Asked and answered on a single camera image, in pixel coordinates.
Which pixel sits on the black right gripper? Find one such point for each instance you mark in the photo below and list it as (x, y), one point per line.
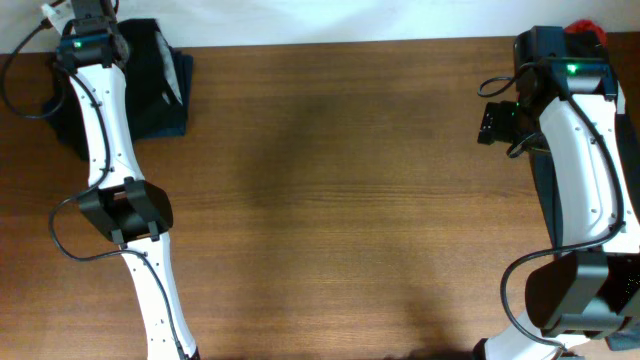
(496, 122)

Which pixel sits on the dark green shorts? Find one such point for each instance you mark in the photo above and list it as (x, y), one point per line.
(153, 99)

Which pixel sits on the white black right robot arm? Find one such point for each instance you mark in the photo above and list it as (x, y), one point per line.
(570, 117)

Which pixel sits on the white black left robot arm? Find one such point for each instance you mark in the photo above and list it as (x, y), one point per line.
(130, 212)

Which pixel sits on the folded navy blue garment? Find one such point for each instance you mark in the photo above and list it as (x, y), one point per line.
(67, 123)

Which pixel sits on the red garment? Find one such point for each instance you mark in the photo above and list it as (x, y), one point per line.
(583, 26)

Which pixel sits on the black garment pile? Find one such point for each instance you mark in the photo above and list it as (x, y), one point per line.
(584, 46)

